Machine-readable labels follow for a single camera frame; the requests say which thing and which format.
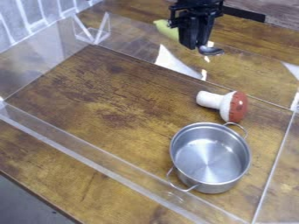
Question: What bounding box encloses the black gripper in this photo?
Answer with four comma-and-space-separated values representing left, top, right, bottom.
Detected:
168, 0, 224, 50

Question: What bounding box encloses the clear acrylic enclosure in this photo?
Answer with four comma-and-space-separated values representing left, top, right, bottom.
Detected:
0, 0, 299, 224

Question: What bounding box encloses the small steel pot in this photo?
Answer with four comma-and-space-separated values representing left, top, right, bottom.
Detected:
166, 122, 251, 194

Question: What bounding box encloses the black bar in background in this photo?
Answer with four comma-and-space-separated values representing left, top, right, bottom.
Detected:
223, 6, 266, 23

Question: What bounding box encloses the green handled metal spoon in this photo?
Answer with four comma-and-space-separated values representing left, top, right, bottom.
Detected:
153, 19, 224, 56

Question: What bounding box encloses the toy mushroom red cap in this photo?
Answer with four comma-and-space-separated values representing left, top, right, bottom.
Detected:
196, 91, 248, 123

